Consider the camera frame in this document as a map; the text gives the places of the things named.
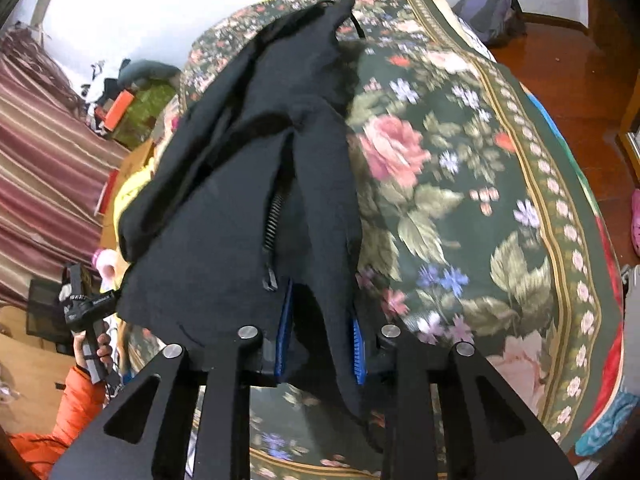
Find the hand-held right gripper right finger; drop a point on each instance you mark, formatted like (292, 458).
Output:
(450, 410)

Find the person's left forearm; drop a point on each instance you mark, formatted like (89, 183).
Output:
(60, 425)

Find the dark floral blanket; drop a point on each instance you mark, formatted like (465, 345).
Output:
(450, 185)

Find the multicoloured bed sheet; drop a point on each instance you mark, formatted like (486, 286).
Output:
(606, 260)

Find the pile of clothes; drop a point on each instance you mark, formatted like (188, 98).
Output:
(102, 85)

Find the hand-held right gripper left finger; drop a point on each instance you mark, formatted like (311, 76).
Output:
(220, 400)

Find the black zip hoodie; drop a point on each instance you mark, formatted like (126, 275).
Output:
(225, 210)

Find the pink slipper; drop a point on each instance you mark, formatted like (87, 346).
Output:
(636, 225)

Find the red box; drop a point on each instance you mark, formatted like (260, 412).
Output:
(107, 192)

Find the green patterned storage box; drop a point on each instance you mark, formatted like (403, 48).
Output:
(145, 115)

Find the person's left hand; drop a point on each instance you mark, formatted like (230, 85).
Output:
(104, 355)

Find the yellow cloth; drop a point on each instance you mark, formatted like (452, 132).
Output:
(132, 195)

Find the orange box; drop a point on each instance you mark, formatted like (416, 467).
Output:
(119, 110)

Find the pink toy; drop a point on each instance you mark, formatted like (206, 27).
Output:
(105, 270)

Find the teal cloth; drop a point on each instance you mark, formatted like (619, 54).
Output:
(607, 425)

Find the grey purple backpack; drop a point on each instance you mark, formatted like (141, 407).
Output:
(487, 10)

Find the striped red curtain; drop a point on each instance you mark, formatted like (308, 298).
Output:
(45, 160)

